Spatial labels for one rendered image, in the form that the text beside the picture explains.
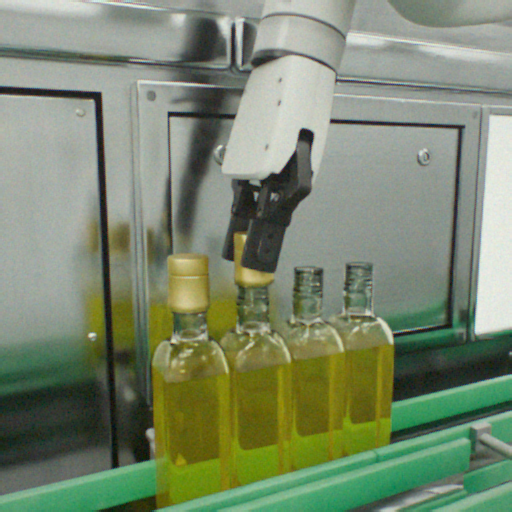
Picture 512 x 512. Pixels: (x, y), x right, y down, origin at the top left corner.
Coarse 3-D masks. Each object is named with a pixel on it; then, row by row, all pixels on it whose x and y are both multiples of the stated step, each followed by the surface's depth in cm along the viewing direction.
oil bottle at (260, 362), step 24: (240, 336) 46; (264, 336) 46; (240, 360) 44; (264, 360) 45; (288, 360) 46; (240, 384) 44; (264, 384) 45; (288, 384) 46; (240, 408) 45; (264, 408) 46; (288, 408) 47; (240, 432) 45; (264, 432) 46; (288, 432) 47; (240, 456) 46; (264, 456) 46; (288, 456) 48; (240, 480) 46
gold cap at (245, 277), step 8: (240, 232) 46; (240, 240) 45; (240, 248) 45; (240, 256) 45; (240, 272) 45; (248, 272) 45; (256, 272) 45; (264, 272) 45; (240, 280) 45; (248, 280) 45; (256, 280) 45; (264, 280) 45; (272, 280) 46
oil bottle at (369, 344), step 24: (360, 336) 50; (384, 336) 51; (360, 360) 50; (384, 360) 51; (360, 384) 50; (384, 384) 52; (360, 408) 51; (384, 408) 52; (360, 432) 51; (384, 432) 53
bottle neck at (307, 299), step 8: (296, 272) 48; (304, 272) 48; (312, 272) 48; (320, 272) 48; (296, 280) 49; (304, 280) 48; (312, 280) 48; (320, 280) 48; (296, 288) 49; (304, 288) 48; (312, 288) 48; (320, 288) 49; (296, 296) 49; (304, 296) 48; (312, 296) 48; (320, 296) 49; (296, 304) 49; (304, 304) 48; (312, 304) 48; (320, 304) 49; (296, 312) 49; (304, 312) 49; (312, 312) 48; (320, 312) 49; (296, 320) 49; (304, 320) 49; (312, 320) 49; (320, 320) 49
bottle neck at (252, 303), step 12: (240, 288) 46; (252, 288) 45; (264, 288) 46; (240, 300) 46; (252, 300) 45; (264, 300) 46; (240, 312) 46; (252, 312) 46; (264, 312) 46; (240, 324) 46; (252, 324) 46; (264, 324) 46
